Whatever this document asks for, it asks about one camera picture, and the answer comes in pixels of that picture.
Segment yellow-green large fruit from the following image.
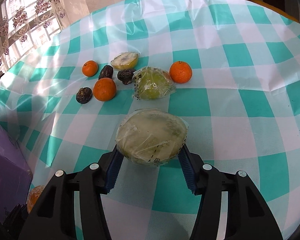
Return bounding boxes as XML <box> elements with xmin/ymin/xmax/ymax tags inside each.
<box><xmin>27</xmin><ymin>185</ymin><xmax>45</xmax><ymax>213</ymax></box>

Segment green fruit half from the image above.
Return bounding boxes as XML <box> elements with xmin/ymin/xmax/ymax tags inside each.
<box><xmin>115</xmin><ymin>109</ymin><xmax>189</xmax><ymax>166</ymax></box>

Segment halved pear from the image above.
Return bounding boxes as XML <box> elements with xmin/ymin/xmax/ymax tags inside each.
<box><xmin>110</xmin><ymin>52</ymin><xmax>139</xmax><ymax>70</ymax></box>

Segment purple box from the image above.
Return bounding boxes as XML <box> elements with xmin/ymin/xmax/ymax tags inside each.
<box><xmin>0</xmin><ymin>125</ymin><xmax>32</xmax><ymax>222</ymax></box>

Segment dark wrinkled fruit lower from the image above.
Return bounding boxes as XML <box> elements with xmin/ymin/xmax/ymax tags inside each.
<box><xmin>76</xmin><ymin>87</ymin><xmax>93</xmax><ymax>104</ymax></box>

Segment dark wrinkled fruit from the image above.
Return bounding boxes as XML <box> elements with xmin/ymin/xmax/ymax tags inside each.
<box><xmin>76</xmin><ymin>87</ymin><xmax>93</xmax><ymax>104</ymax></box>
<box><xmin>98</xmin><ymin>64</ymin><xmax>114</xmax><ymax>80</ymax></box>

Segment large orange mandarin centre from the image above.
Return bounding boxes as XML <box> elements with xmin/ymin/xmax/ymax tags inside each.
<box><xmin>93</xmin><ymin>77</ymin><xmax>116</xmax><ymax>101</ymax></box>

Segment teal white checkered tablecloth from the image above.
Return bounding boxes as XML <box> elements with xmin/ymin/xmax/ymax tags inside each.
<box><xmin>0</xmin><ymin>0</ymin><xmax>300</xmax><ymax>239</ymax></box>

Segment small orange mandarin far left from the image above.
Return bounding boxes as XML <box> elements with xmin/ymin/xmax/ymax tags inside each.
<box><xmin>82</xmin><ymin>60</ymin><xmax>98</xmax><ymax>77</ymax></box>

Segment small orange mandarin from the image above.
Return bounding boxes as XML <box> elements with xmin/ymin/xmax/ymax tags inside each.
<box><xmin>169</xmin><ymin>61</ymin><xmax>192</xmax><ymax>83</ymax></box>
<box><xmin>82</xmin><ymin>60</ymin><xmax>98</xmax><ymax>77</ymax></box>

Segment dark wrinkled fruit upper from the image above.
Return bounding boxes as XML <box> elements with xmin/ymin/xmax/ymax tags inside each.
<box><xmin>98</xmin><ymin>64</ymin><xmax>114</xmax><ymax>80</ymax></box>

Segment dark brown date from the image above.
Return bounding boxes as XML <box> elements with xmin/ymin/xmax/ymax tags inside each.
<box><xmin>117</xmin><ymin>69</ymin><xmax>136</xmax><ymax>85</ymax></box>

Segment small orange mandarin right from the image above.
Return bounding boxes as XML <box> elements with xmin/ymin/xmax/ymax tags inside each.
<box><xmin>169</xmin><ymin>61</ymin><xmax>192</xmax><ymax>83</ymax></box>

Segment wrapped green apple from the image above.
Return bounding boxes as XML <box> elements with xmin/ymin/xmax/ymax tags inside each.
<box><xmin>132</xmin><ymin>67</ymin><xmax>176</xmax><ymax>100</ymax></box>

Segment floral lace curtain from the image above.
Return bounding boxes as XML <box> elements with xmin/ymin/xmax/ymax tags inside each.
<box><xmin>0</xmin><ymin>0</ymin><xmax>89</xmax><ymax>72</ymax></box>

